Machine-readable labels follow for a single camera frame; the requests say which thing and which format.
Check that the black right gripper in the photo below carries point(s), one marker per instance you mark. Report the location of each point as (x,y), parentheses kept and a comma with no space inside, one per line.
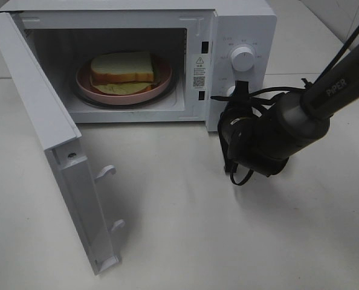
(236,130)

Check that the white microwave knob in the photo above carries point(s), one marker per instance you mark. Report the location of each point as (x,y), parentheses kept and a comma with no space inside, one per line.
(230,91)
(242,57)

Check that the pink plate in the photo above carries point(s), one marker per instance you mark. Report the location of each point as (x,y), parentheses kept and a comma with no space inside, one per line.
(130,93)

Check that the sandwich with cheese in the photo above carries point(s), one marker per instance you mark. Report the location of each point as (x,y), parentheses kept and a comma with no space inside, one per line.
(122,68)

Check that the white microwave door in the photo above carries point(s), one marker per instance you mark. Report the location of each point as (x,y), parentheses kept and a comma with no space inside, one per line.
(60,140)

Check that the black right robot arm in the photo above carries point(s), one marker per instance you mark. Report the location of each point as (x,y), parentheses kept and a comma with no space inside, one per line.
(262,134)

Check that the white microwave oven body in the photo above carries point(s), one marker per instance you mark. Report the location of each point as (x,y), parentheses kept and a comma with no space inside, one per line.
(196,37)

